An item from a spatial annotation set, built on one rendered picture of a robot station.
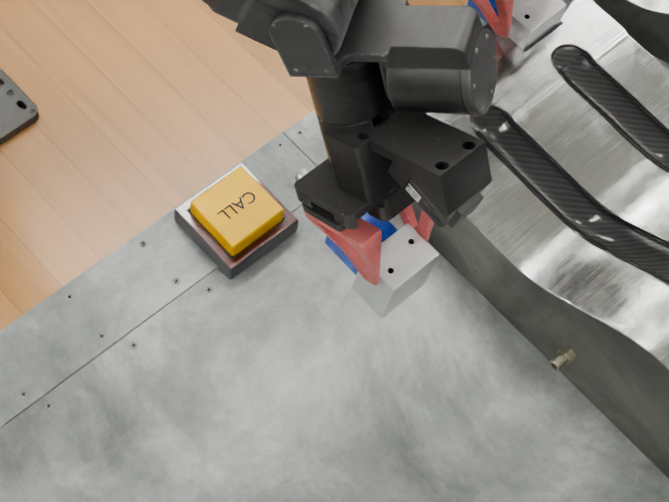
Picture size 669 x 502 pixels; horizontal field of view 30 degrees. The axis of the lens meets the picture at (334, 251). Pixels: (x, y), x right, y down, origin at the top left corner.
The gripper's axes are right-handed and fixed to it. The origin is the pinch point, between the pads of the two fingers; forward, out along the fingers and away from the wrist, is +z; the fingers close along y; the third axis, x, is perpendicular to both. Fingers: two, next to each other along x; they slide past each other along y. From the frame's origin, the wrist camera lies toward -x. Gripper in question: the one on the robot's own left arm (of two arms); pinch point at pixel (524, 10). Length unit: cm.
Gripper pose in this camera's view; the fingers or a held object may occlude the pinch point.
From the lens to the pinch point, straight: 118.6
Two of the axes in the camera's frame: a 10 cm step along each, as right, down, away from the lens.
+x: -6.3, -3.7, 6.8
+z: 2.5, 7.4, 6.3
